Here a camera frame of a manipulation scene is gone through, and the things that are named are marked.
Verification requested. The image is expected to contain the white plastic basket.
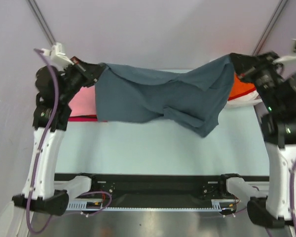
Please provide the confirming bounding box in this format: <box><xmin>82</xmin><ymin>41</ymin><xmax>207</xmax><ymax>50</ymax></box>
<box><xmin>225</xmin><ymin>99</ymin><xmax>262</xmax><ymax>109</ymax></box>

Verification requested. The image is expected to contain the aluminium frame post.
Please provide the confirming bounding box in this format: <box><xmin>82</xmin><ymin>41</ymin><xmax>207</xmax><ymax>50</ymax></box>
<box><xmin>26</xmin><ymin>0</ymin><xmax>56</xmax><ymax>46</ymax></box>
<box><xmin>252</xmin><ymin>0</ymin><xmax>289</xmax><ymax>55</ymax></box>

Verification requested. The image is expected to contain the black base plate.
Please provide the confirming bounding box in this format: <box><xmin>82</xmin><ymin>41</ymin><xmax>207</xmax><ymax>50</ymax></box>
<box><xmin>54</xmin><ymin>172</ymin><xmax>272</xmax><ymax>209</ymax></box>

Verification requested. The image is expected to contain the grey blue t shirt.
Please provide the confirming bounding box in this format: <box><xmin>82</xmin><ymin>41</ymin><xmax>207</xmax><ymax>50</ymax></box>
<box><xmin>95</xmin><ymin>55</ymin><xmax>234</xmax><ymax>137</ymax></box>

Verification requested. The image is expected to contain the white slotted cable duct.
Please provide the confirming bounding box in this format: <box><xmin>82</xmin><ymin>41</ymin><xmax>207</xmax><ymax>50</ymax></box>
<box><xmin>66</xmin><ymin>199</ymin><xmax>236</xmax><ymax>214</ymax></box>

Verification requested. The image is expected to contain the right aluminium frame post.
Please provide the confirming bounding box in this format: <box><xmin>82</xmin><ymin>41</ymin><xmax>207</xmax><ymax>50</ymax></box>
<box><xmin>252</xmin><ymin>0</ymin><xmax>289</xmax><ymax>55</ymax></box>

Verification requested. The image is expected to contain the left aluminium frame post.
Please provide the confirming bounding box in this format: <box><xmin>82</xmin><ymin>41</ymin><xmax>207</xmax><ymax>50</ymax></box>
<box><xmin>26</xmin><ymin>0</ymin><xmax>56</xmax><ymax>46</ymax></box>

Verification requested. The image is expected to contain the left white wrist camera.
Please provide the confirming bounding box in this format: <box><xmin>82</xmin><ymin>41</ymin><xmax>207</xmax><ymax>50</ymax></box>
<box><xmin>41</xmin><ymin>42</ymin><xmax>74</xmax><ymax>69</ymax></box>

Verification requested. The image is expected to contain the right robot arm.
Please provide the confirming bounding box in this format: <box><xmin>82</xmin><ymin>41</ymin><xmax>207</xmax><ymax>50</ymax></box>
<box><xmin>218</xmin><ymin>49</ymin><xmax>296</xmax><ymax>229</ymax></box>

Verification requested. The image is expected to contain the white t shirt in basket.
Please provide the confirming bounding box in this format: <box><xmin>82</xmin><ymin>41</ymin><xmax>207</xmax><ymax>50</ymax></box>
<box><xmin>233</xmin><ymin>90</ymin><xmax>261</xmax><ymax>101</ymax></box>

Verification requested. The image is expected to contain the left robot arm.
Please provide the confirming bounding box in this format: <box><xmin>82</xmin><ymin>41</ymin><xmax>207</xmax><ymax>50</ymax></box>
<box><xmin>12</xmin><ymin>57</ymin><xmax>105</xmax><ymax>216</ymax></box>

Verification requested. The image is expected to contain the magenta folded t shirt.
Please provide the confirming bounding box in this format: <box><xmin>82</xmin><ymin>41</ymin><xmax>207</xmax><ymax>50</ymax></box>
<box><xmin>68</xmin><ymin>116</ymin><xmax>99</xmax><ymax>122</ymax></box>

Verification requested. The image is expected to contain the pink folded t shirt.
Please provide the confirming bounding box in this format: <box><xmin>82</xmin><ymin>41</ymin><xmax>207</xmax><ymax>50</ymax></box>
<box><xmin>69</xmin><ymin>86</ymin><xmax>96</xmax><ymax>117</ymax></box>

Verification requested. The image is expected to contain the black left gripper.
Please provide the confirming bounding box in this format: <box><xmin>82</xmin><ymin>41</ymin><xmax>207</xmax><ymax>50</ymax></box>
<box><xmin>58</xmin><ymin>56</ymin><xmax>106</xmax><ymax>103</ymax></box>

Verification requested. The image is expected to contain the orange t shirt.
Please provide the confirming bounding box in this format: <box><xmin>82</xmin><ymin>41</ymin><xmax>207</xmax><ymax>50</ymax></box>
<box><xmin>228</xmin><ymin>73</ymin><xmax>256</xmax><ymax>101</ymax></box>

